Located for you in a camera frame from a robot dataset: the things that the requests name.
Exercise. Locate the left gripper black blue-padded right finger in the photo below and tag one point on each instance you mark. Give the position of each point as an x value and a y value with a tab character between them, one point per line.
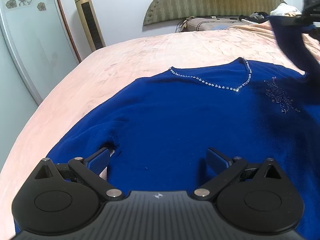
237	179

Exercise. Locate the blue rhinestone-neck sweater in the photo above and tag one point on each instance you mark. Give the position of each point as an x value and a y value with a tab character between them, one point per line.
221	152

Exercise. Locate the beige striped pillow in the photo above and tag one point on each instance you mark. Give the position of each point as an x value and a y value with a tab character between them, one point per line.
205	24

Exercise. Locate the dark clothes pile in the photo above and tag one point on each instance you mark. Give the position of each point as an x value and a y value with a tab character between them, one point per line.
256	17

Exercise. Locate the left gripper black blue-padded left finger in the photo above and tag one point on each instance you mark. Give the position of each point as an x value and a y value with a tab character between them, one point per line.
78	179

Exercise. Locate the olive green upholstered headboard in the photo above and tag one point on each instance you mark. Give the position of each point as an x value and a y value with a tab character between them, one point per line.
167	10

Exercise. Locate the pink bed sheet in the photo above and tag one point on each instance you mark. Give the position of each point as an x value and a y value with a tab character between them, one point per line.
100	79

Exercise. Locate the gold tower fan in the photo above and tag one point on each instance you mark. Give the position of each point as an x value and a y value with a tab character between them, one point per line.
90	24

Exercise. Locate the frosted floral wardrobe door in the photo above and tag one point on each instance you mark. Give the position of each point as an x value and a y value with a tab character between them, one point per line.
39	42

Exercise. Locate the white quilt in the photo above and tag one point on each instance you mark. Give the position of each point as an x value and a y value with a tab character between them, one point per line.
285	10

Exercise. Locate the orange peach blanket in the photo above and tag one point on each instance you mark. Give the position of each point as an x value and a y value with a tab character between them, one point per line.
299	43

